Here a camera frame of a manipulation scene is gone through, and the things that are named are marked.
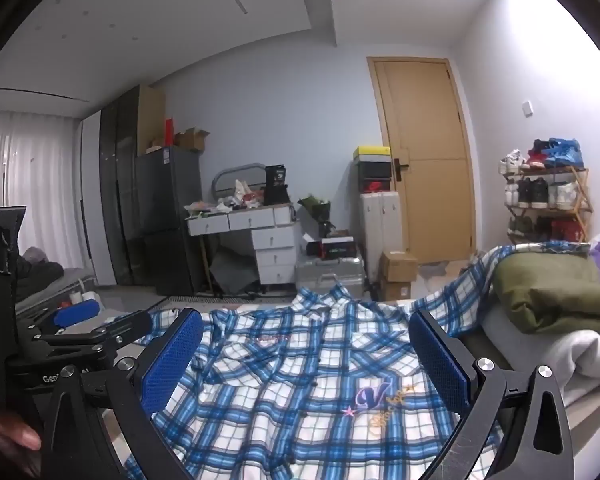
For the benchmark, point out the white desk with drawers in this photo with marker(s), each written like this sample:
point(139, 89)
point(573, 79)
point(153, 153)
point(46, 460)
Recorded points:
point(275, 255)

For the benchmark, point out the person's left hand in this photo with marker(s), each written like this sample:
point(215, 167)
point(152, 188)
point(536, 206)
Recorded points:
point(10, 432)

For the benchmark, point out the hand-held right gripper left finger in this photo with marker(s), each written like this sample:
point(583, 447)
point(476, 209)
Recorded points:
point(172, 355)

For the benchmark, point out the silver suitcase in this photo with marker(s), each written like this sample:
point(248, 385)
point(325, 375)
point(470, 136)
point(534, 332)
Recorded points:
point(330, 275)

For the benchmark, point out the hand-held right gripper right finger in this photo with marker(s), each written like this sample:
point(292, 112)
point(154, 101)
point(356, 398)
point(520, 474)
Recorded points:
point(437, 360)

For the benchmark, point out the dark cloth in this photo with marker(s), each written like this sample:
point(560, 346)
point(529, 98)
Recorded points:
point(40, 267)

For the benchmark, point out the white patterned rug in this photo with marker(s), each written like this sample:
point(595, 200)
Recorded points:
point(220, 304)

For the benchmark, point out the wooden shoe rack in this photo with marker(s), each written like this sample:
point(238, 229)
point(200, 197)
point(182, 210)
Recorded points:
point(535, 192)
point(582, 195)

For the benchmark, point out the white curtain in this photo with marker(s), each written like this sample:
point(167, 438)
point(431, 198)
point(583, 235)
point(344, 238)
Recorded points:
point(40, 185)

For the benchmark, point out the blue plaid shirt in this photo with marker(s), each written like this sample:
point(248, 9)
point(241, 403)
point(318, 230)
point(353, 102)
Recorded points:
point(290, 385)

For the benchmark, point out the green plant bouquet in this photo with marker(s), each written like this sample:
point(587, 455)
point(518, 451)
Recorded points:
point(315, 206)

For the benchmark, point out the white blanket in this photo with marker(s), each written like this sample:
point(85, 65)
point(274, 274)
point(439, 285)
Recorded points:
point(570, 355)

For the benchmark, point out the white light switch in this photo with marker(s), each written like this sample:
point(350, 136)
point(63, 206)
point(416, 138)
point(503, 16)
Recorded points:
point(527, 108)

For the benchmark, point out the brown cardboard box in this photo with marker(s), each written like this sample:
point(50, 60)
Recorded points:
point(397, 266)
point(395, 290)

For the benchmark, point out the yellow box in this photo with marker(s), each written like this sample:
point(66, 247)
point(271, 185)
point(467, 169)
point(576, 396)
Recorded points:
point(372, 152)

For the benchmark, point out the pile of desk clutter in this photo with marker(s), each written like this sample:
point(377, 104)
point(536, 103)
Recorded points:
point(240, 195)

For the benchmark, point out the wooden door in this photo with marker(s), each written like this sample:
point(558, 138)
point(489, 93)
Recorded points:
point(430, 200)

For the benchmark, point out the olive green blanket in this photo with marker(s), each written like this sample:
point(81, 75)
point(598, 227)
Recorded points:
point(555, 290)

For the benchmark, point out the grey fabric cover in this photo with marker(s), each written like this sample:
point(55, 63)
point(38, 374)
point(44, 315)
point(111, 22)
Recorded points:
point(235, 272)

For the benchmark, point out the white cabinet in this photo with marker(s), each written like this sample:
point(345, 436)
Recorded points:
point(380, 230)

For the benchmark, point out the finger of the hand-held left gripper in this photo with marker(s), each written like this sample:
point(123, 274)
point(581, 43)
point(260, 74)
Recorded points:
point(125, 325)
point(77, 312)

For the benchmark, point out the dark wardrobe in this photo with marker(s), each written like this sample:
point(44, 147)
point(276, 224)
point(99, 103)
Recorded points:
point(120, 185)

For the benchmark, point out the black shoe box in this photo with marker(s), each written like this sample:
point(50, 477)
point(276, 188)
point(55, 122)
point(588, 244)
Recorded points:
point(330, 249)

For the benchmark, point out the open cardboard box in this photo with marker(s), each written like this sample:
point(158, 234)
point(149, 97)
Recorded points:
point(192, 140)

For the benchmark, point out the black refrigerator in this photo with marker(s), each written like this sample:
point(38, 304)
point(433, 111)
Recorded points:
point(170, 210)

